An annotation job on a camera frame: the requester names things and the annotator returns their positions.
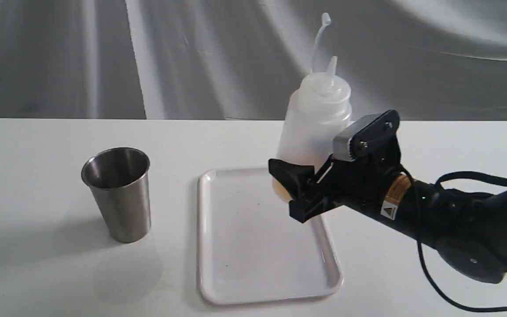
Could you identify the plastic squeeze bottle with oil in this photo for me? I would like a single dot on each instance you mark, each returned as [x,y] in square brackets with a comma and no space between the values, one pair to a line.
[317,111]

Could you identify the grey fabric backdrop curtain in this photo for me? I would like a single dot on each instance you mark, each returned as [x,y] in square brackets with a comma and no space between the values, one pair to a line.
[241,59]

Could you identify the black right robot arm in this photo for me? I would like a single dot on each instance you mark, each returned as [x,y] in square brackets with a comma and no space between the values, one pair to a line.
[463,215]

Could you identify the white plastic tray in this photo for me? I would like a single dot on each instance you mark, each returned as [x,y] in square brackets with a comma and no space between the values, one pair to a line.
[251,251]

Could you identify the stainless steel cup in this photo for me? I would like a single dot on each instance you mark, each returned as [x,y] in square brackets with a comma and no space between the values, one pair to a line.
[118,181]

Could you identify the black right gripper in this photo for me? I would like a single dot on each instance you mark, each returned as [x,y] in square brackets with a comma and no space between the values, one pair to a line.
[364,164]

